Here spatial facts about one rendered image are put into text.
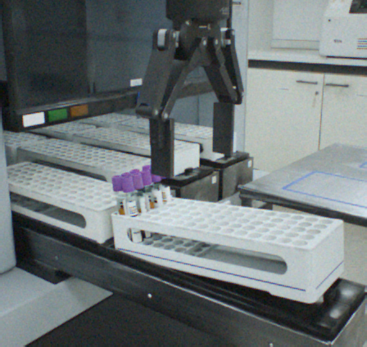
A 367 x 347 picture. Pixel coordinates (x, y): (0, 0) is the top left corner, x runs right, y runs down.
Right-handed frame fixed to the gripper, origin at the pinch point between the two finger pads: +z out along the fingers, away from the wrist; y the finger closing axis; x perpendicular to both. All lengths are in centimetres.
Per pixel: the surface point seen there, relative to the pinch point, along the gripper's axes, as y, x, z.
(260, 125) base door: 230, 113, 48
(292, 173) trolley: 41.8, 5.0, 13.6
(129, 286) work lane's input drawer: -6.1, 6.0, 18.3
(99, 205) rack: -2.3, 15.2, 9.8
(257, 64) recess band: 234, 119, 11
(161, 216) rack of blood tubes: -1.4, 4.3, 9.2
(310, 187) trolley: 36.0, -1.2, 13.6
